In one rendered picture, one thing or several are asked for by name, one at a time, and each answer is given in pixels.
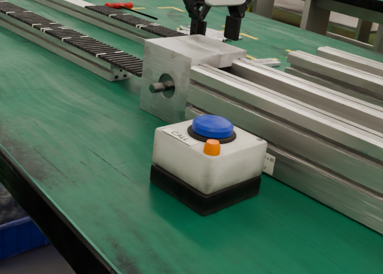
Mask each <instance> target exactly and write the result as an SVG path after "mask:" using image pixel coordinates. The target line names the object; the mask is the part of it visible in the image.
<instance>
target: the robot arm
mask: <svg viewBox="0 0 383 274"><path fill-rule="evenodd" d="M251 1H252V0H183V2H184V4H185V9H186V10H187V12H188V13H189V18H191V25H190V35H198V34H201V35H203V36H205V33H206V25H207V22H206V21H204V19H205V17H206V16H207V14H208V12H209V10H210V8H211V7H218V6H227V8H228V10H229V14H230V15H227V16H226V23H225V30H224V37H225V38H227V39H231V40H234V41H238V39H239V32H240V28H241V20H242V19H241V18H244V16H245V12H246V10H247V9H248V8H249V6H250V3H251ZM194 2H195V3H194ZM201 6H202V7H203V8H202V10H201V11H200V10H199V8H200V7H201Z"/></svg>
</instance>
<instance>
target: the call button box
mask: <svg viewBox="0 0 383 274"><path fill-rule="evenodd" d="M192 122H193V120H189V121H184V122H179V123H176V124H171V125H167V126H162V127H159V128H157V129H156V130H155V133H154V144H153V156H152V161H153V164H152V165H151V170H150V181H151V183H153V184H155V185H156V186H158V187H159V188H161V189H163V190H164V191H166V192H167V193H168V194H170V195H171V196H173V197H175V198H176V199H178V200H179V201H181V202H182V203H184V204H185V205H187V206H188V207H190V208H191V209H193V210H194V211H196V212H197V213H199V214H201V215H203V216H205V215H208V214H211V213H213V212H216V211H218V210H220V209H223V208H225V207H228V206H231V205H233V204H235V203H238V202H240V201H243V200H245V199H247V198H250V197H253V196H255V195H257V194H258V193H259V189H260V183H261V177H260V175H261V173H262V170H263V165H264V159H265V155H266V149H267V142H266V141H265V140H263V139H261V138H259V137H257V136H255V135H253V134H250V133H248V132H246V131H244V130H242V129H239V128H237V127H236V126H234V129H233V134H232V135H231V136H229V137H226V138H210V137H205V136H202V135H199V134H197V133H196V132H194V131H193V130H192ZM209 139H214V140H218V141H219V143H220V146H221V151H220V154H219V155H218V156H209V155H207V154H205V153H204V152H203V149H204V144H205V143H206V141H207V140H209Z"/></svg>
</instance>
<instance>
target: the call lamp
mask: <svg viewBox="0 0 383 274"><path fill-rule="evenodd" d="M220 151H221V146H220V143H219V141H218V140H214V139H209V140H207V141H206V143H205V144H204V149H203V152H204V153H205V154H207V155H209V156H218V155H219V154H220Z"/></svg>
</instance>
